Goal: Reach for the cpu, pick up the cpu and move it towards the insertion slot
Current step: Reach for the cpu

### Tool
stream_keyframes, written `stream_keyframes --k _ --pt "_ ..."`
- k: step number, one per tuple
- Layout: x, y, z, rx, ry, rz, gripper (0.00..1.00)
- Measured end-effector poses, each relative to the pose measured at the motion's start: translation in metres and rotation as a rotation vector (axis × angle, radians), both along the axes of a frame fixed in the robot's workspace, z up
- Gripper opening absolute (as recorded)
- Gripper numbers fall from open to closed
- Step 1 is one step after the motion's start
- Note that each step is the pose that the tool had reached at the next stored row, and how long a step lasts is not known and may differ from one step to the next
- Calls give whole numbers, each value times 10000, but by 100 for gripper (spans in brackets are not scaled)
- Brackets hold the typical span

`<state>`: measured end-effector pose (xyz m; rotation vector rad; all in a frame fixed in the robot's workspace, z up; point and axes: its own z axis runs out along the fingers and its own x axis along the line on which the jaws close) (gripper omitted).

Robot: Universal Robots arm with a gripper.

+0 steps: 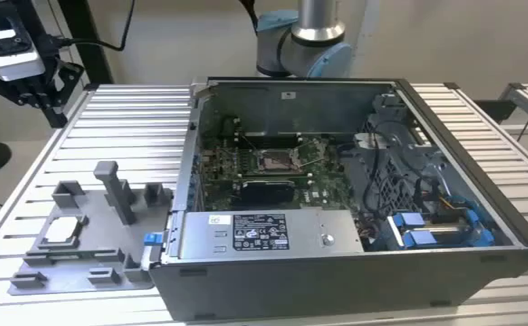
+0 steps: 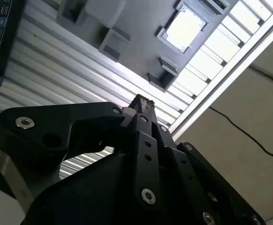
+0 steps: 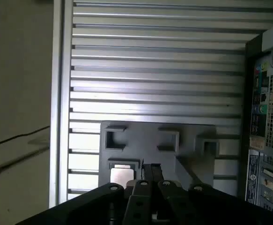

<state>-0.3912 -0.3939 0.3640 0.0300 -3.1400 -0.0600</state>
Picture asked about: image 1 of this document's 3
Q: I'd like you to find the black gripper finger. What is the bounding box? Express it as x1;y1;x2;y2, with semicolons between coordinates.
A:
40;96;69;129

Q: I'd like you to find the silver square CPU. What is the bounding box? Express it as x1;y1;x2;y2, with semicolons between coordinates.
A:
41;217;88;244

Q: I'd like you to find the black RAM slot bank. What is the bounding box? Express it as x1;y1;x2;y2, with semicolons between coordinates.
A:
244;132;303;144

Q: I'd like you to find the CPU socket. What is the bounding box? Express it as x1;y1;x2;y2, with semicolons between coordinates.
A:
253;148;301;173

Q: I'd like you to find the grey plastic parts rack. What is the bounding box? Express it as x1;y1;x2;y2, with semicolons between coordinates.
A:
8;161;176;296

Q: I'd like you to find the green RAM stick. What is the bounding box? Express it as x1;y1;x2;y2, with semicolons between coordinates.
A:
27;249;123;257

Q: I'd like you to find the thin metal locking lever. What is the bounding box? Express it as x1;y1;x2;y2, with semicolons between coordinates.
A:
299;134;335;168

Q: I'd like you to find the green motherboard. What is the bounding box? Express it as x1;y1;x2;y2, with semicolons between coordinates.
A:
197;134;355;211

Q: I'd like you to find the silver power supply with label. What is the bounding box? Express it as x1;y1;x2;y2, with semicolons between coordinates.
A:
179;209;365;257

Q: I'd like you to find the open black PC case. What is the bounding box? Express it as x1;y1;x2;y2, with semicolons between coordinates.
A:
140;76;528;322

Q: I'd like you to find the grey metal drive cage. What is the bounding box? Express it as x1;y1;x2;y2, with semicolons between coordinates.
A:
343;111;451;218

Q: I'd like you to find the blue disk carrier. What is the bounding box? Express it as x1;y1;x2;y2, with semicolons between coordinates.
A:
401;229;439;248
388;212;428;228

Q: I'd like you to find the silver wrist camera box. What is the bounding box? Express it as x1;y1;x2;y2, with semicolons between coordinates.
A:
0;16;47;82

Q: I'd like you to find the black metal upright post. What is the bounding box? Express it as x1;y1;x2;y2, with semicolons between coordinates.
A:
59;0;115;86

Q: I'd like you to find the black camera cable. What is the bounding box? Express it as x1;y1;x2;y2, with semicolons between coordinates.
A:
45;0;137;52

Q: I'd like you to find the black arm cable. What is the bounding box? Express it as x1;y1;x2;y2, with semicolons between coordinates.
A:
237;0;261;26

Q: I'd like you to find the black wire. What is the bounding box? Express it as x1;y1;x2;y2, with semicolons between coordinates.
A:
415;175;431;213

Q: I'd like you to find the black corner bracket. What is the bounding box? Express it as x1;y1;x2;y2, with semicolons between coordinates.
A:
473;99;517;123

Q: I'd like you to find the blue plastic bay bracket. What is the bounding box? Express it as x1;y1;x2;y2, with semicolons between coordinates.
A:
464;207;496;247

